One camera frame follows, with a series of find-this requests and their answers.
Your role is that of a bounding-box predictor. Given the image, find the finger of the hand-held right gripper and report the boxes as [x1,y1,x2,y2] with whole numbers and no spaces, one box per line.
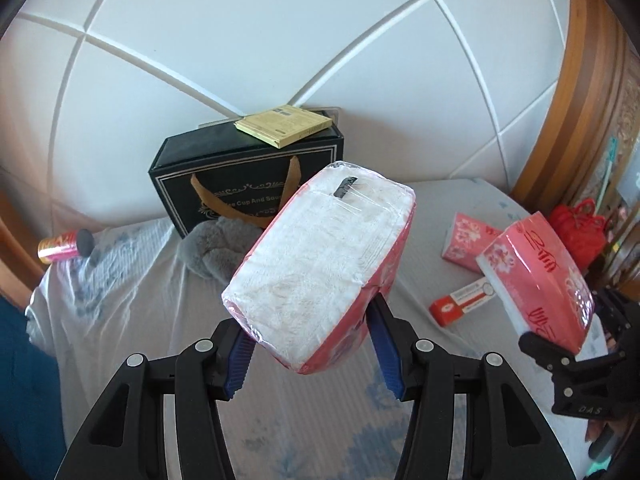
[518,331,613,386]
[592,287,640,348]

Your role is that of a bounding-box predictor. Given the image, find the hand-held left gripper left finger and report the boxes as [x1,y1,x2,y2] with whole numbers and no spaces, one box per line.
[60,319,258,480]

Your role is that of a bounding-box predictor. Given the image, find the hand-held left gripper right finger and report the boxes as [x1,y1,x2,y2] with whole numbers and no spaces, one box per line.
[366,294,576,480]

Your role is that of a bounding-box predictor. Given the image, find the pink tissue pack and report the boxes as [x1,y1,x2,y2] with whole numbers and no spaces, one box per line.
[475,212,596,352]
[221,161,417,375]
[441,211,503,274]

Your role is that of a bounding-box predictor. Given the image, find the small red and white box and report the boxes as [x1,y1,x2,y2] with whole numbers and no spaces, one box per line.
[430,277,498,328]

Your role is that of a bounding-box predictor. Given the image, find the red mesh bag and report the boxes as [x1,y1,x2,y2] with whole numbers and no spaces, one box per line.
[547,199,608,271]

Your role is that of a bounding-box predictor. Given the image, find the grey plush toy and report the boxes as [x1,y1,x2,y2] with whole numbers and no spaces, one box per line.
[177,217,266,281]

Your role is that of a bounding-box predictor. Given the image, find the teal plastic stick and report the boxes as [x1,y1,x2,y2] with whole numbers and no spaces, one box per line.
[601,135,619,202]

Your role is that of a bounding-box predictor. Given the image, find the red yellow can black cap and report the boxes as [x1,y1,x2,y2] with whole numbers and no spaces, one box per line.
[37,229,95,264]

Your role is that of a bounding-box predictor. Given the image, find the dark blue cloth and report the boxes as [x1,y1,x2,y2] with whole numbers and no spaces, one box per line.
[0,295,68,461]

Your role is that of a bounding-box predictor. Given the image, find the flat yellow box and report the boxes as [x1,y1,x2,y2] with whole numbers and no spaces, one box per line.
[234,104,333,149]

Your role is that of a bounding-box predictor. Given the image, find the white padded headboard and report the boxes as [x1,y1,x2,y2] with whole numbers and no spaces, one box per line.
[0,0,571,241]

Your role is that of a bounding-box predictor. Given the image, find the black gift box brown handles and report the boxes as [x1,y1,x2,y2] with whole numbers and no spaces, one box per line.
[147,119,346,238]

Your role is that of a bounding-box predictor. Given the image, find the carved wooden bed frame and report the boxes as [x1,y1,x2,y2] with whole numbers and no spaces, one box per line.
[510,0,640,291]

